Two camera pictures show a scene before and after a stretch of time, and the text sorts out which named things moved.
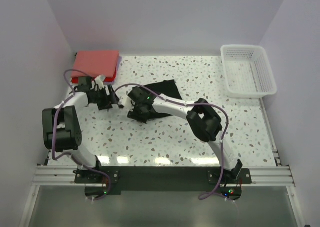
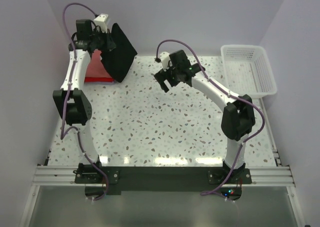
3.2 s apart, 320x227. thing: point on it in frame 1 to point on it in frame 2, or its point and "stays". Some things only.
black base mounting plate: (111, 180) stays
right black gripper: (136, 112) to (166, 77)
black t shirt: (168, 88) to (118, 60)
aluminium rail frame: (273, 175) stays
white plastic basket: (247, 71) stays
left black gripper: (107, 98) to (109, 40)
